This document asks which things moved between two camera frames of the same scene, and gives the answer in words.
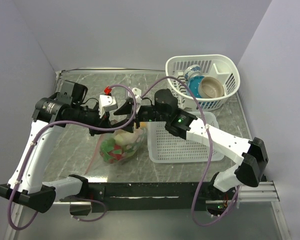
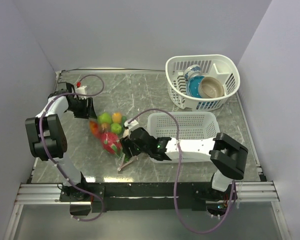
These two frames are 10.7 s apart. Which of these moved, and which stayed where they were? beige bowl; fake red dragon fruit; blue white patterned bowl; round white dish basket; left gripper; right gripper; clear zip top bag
Moved: fake red dragon fruit; right gripper; clear zip top bag; left gripper
Stayed: blue white patterned bowl; beige bowl; round white dish basket
